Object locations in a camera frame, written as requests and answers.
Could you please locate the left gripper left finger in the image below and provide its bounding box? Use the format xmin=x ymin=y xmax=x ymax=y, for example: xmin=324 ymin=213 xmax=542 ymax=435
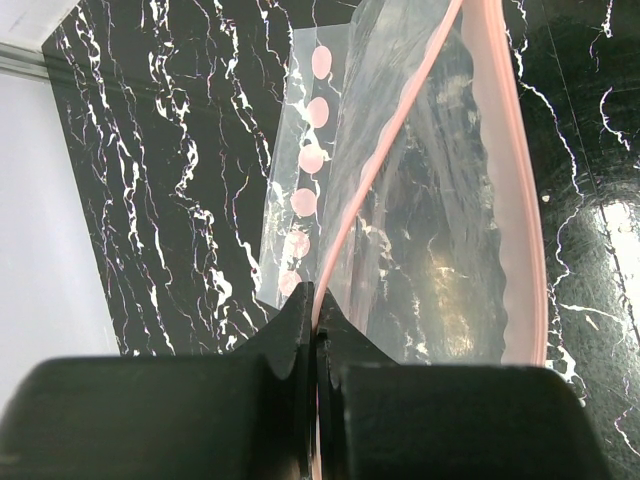
xmin=1 ymin=283 xmax=315 ymax=479

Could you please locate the black marble pattern mat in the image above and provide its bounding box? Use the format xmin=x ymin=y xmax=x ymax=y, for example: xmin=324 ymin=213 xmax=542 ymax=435
xmin=43 ymin=1 xmax=639 ymax=479

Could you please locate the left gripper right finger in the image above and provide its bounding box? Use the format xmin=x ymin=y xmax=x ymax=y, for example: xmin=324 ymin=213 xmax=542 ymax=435
xmin=315 ymin=295 xmax=611 ymax=479

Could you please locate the clear pink-dotted zip bag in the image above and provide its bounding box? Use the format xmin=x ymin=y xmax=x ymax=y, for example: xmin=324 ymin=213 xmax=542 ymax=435
xmin=253 ymin=0 xmax=550 ymax=480

